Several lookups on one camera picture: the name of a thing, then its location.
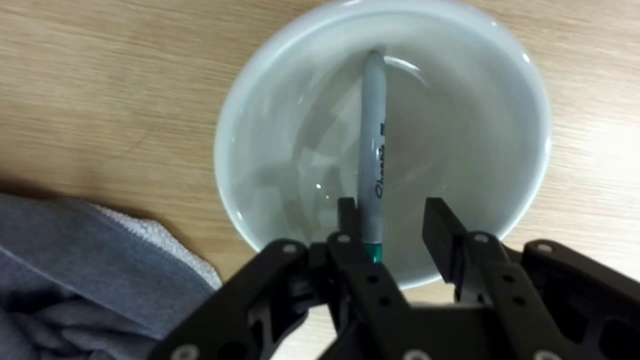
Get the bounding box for white bowl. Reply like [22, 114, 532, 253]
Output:
[212, 0, 554, 291]

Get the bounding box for green capped marker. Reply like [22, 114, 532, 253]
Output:
[355, 46, 389, 266]

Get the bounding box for grey sweater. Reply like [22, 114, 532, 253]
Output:
[0, 190, 226, 360]

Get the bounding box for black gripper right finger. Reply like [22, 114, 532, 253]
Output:
[421, 196, 640, 360]

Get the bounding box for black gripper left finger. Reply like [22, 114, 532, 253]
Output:
[148, 196, 415, 360]

